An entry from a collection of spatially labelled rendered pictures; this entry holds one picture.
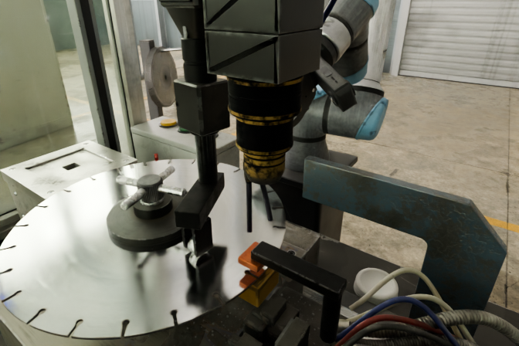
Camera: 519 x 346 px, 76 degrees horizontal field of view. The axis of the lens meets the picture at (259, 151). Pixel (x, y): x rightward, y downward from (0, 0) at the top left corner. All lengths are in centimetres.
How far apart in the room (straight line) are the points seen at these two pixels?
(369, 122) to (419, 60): 540
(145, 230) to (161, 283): 8
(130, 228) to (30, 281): 10
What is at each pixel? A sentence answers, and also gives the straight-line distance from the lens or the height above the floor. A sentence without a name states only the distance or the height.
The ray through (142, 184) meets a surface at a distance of 41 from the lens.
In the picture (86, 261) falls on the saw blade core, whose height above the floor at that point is 95.
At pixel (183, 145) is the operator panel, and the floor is 89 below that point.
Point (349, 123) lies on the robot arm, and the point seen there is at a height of 91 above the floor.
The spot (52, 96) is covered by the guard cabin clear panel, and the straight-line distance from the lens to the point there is 85.
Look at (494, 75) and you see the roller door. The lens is 618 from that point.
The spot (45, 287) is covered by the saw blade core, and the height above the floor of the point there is 95.
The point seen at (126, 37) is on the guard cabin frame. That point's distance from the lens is 91.
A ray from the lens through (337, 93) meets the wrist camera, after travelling 49.
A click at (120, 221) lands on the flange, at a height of 96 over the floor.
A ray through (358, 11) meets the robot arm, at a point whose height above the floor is 118.
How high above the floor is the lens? 120
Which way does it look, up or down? 25 degrees down
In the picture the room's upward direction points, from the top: straight up
